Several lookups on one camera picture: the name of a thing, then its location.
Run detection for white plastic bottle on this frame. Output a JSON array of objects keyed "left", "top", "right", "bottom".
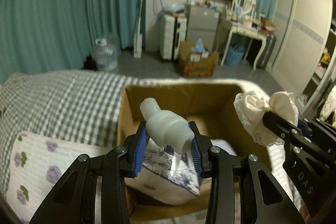
[{"left": 139, "top": 98, "right": 195, "bottom": 155}]

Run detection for white dressing table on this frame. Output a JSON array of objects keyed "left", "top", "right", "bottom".
[{"left": 216, "top": 19, "right": 273, "bottom": 70}]

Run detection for white oval vanity mirror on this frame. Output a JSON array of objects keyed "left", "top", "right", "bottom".
[{"left": 231, "top": 0, "right": 256, "bottom": 19}]

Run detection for white jacket on chair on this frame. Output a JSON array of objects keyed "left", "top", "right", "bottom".
[{"left": 319, "top": 86, "right": 336, "bottom": 126}]

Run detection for floral tissue pack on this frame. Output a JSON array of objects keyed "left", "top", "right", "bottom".
[{"left": 125, "top": 139, "right": 200, "bottom": 206}]

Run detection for large teal curtain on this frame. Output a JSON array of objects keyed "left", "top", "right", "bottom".
[{"left": 1, "top": 0, "right": 140, "bottom": 82}]

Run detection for striped dark suitcase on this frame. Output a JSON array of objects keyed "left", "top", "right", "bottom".
[{"left": 257, "top": 34, "right": 276, "bottom": 69}]

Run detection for white stick vacuum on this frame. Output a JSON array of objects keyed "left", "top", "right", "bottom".
[{"left": 133, "top": 0, "right": 143, "bottom": 59}]

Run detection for white sliding wardrobe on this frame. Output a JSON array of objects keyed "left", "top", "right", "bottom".
[{"left": 266, "top": 0, "right": 333, "bottom": 113}]

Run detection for cream lace cloth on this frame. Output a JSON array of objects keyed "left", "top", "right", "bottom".
[{"left": 234, "top": 91, "right": 298, "bottom": 147}]

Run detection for clear water jug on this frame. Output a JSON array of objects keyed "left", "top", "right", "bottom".
[{"left": 91, "top": 38, "right": 118, "bottom": 72}]

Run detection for white quilt purple flowers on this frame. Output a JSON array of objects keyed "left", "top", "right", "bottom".
[{"left": 6, "top": 131, "right": 110, "bottom": 223}]

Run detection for white suitcase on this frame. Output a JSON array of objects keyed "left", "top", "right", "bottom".
[{"left": 159, "top": 14, "right": 187, "bottom": 61}]

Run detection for grey mini fridge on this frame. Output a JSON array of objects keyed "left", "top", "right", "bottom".
[{"left": 186, "top": 6, "right": 220, "bottom": 51}]

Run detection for brown cardboard box on bed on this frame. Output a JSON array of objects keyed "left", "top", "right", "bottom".
[{"left": 116, "top": 83, "right": 272, "bottom": 222}]

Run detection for blue laundry basket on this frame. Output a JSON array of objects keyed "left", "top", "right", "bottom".
[{"left": 224, "top": 44, "right": 244, "bottom": 67}]

